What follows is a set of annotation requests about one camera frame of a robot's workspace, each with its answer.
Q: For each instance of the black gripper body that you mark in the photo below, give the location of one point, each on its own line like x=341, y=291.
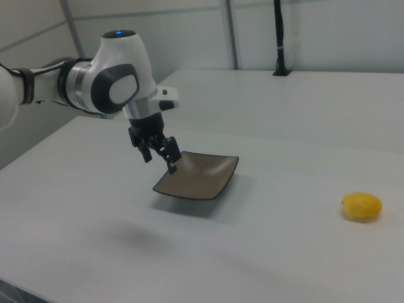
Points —
x=146, y=126

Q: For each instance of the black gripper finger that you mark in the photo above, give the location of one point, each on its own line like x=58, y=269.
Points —
x=146, y=153
x=170, y=151

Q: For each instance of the yellow potato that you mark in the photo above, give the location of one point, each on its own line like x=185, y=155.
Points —
x=362, y=205

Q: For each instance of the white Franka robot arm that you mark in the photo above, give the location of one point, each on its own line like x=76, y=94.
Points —
x=123, y=53

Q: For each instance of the brown square ceramic plate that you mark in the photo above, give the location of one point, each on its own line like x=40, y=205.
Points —
x=195, y=180

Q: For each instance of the black pole stand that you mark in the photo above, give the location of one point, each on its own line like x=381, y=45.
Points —
x=279, y=38

